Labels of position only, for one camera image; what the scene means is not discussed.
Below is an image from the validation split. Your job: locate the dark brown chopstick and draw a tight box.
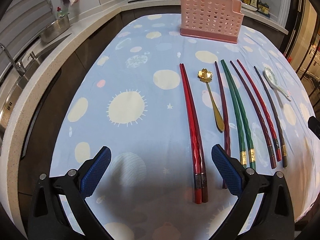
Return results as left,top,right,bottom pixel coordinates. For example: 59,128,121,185
253,65,289,168

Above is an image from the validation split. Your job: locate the white ceramic spoon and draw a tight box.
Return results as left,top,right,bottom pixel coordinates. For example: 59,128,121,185
263,67,291,101

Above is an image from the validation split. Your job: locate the red chopstick gold band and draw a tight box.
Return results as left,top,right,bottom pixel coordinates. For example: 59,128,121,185
236,58,283,162

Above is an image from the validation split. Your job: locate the dark red chopstick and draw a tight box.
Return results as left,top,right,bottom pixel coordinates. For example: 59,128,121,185
183,64,208,203

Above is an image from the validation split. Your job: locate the green chopstick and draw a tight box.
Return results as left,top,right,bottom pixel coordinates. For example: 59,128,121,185
221,60,247,168
221,59,257,170

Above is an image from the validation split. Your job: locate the maroon chopstick gold band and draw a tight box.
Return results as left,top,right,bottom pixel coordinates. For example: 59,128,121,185
230,61,277,169

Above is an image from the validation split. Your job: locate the gold flower spoon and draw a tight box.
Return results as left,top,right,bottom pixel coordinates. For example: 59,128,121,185
197,68,225,132

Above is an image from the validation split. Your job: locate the seasoning jar set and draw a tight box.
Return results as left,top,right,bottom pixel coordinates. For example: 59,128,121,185
258,1,270,18

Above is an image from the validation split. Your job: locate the white plate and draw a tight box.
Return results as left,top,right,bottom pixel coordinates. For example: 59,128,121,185
241,3,258,11

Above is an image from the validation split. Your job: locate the steel sink basin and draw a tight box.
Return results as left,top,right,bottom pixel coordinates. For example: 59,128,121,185
1,35,69,140

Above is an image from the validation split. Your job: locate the pink perforated utensil holder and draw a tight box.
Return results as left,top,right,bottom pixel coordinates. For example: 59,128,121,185
180,0,244,44

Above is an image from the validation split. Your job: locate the light blue planet tablecloth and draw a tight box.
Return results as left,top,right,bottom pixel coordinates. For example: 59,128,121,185
50,14,319,239

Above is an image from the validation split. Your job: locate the chrome sink faucet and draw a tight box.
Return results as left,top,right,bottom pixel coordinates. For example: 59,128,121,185
0,43,26,76

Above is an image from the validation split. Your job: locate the stainless steel pot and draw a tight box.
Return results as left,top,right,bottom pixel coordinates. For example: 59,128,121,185
40,15,70,43

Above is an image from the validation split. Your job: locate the green dish soap bottle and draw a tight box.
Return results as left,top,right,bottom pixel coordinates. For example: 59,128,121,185
57,7,65,18

